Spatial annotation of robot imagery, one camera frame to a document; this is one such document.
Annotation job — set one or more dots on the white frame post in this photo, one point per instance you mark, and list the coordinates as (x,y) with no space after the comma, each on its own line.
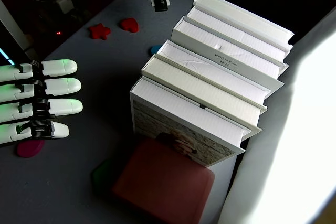
(15,30)

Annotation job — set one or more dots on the magenta round block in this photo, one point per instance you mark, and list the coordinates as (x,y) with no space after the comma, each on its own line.
(29,149)

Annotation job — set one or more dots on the white book with printed text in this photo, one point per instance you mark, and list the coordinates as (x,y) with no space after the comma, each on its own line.
(225,58)

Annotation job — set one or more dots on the grey table cloth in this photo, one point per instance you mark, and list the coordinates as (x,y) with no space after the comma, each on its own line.
(105,90)

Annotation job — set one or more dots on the white power adapter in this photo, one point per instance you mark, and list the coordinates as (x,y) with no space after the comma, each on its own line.
(64,5)

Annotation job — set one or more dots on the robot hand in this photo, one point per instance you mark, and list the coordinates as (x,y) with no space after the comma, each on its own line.
(60,87)

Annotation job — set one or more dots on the blue round block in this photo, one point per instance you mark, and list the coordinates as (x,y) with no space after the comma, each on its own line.
(155,50)

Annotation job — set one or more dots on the green block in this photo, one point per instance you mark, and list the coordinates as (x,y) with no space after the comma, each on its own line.
(101,174)

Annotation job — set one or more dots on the white faux book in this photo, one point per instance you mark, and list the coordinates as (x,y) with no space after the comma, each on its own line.
(236,115)
(244,16)
(231,32)
(199,69)
(194,83)

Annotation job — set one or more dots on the red star block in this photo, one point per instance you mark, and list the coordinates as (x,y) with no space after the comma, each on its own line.
(99,32)

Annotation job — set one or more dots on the red hardcover book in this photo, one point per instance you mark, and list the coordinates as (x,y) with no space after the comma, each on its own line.
(162,182)

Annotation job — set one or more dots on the red heart block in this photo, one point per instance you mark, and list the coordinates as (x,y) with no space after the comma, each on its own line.
(130,24)

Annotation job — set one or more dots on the white backdrop board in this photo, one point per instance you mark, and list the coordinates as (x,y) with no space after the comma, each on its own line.
(302,129)

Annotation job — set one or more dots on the book with photo cover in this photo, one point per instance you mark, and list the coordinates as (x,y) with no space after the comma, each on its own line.
(183,119)

